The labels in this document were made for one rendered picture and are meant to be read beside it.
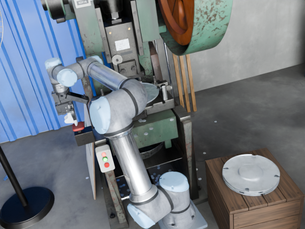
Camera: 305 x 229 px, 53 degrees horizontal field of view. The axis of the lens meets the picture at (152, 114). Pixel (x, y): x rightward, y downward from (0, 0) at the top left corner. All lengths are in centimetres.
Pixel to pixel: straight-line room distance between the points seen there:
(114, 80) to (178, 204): 56
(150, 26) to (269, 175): 98
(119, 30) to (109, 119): 70
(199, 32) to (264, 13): 205
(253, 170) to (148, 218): 74
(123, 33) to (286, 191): 114
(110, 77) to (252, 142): 158
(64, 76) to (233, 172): 100
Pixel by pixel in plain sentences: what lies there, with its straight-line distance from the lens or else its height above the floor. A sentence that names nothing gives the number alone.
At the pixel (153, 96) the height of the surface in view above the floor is 78.
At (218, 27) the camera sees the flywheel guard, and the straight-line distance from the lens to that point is 151.
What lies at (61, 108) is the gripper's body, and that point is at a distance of 156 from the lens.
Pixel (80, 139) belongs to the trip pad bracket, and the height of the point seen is 67.
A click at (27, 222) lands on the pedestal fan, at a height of 2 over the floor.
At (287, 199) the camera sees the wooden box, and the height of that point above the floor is 35.
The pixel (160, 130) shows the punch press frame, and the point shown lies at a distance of 174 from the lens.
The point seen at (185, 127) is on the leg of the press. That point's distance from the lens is 172.
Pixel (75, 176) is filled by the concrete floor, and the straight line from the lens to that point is 254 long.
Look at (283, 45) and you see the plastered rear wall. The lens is 374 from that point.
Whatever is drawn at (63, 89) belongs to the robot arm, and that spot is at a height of 97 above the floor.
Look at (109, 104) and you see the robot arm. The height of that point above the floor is 107.
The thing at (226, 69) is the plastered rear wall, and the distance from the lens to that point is 344.
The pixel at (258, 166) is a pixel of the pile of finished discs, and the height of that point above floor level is 38.
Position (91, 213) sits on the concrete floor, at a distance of 220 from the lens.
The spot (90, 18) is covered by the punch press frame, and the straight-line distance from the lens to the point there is 157.
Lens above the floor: 154
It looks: 30 degrees down
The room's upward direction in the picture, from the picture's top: 10 degrees counter-clockwise
